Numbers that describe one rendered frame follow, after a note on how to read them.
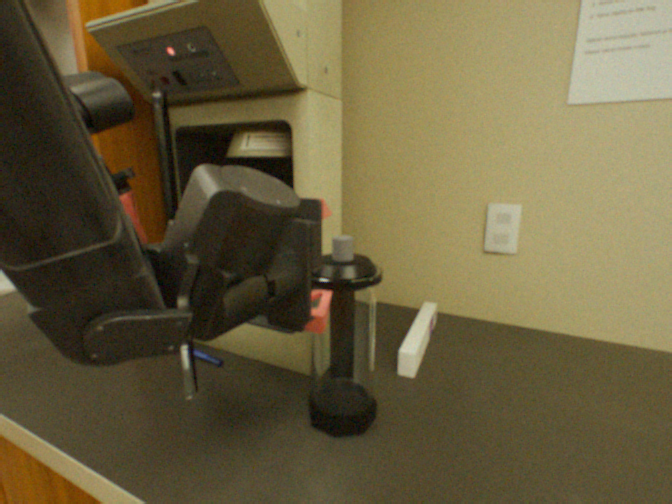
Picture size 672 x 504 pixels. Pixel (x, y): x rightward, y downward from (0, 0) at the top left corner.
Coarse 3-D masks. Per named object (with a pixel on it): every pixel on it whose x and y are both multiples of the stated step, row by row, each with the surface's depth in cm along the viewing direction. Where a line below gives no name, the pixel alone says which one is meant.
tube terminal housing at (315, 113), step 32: (160, 0) 61; (320, 0) 53; (320, 32) 54; (320, 64) 55; (256, 96) 57; (288, 96) 54; (320, 96) 56; (192, 128) 68; (224, 128) 69; (320, 128) 57; (320, 160) 58; (320, 192) 59; (256, 352) 69; (288, 352) 65
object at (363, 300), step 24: (312, 288) 47; (336, 312) 46; (360, 312) 46; (312, 336) 49; (336, 336) 46; (360, 336) 47; (312, 360) 50; (336, 360) 47; (360, 360) 48; (312, 384) 51; (336, 384) 48; (360, 384) 49; (336, 408) 49; (360, 408) 50
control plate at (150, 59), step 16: (192, 32) 49; (208, 32) 48; (128, 48) 55; (144, 48) 54; (160, 48) 53; (176, 48) 52; (208, 48) 50; (144, 64) 57; (160, 64) 56; (176, 64) 55; (192, 64) 53; (208, 64) 52; (224, 64) 52; (144, 80) 60; (160, 80) 58; (176, 80) 57; (192, 80) 56; (208, 80) 55; (224, 80) 54
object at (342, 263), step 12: (336, 240) 47; (348, 240) 47; (336, 252) 47; (348, 252) 47; (324, 264) 46; (336, 264) 46; (348, 264) 46; (360, 264) 46; (372, 264) 48; (324, 276) 45; (336, 276) 45; (348, 276) 45; (360, 276) 45
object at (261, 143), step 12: (240, 132) 64; (252, 132) 62; (264, 132) 62; (276, 132) 62; (288, 132) 63; (240, 144) 63; (252, 144) 62; (264, 144) 61; (276, 144) 62; (288, 144) 62; (228, 156) 65; (240, 156) 62; (252, 156) 62; (264, 156) 61; (276, 156) 61; (288, 156) 62
